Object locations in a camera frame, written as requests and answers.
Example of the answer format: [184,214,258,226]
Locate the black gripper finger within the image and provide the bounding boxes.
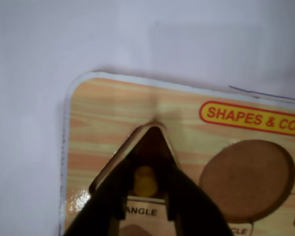
[165,164,231,236]
[63,156,136,236]

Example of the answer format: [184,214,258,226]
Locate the brown triangle piece yellow pin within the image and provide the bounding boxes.
[127,126,175,197]

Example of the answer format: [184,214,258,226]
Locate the wooden shape puzzle board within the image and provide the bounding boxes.
[60,71,295,236]

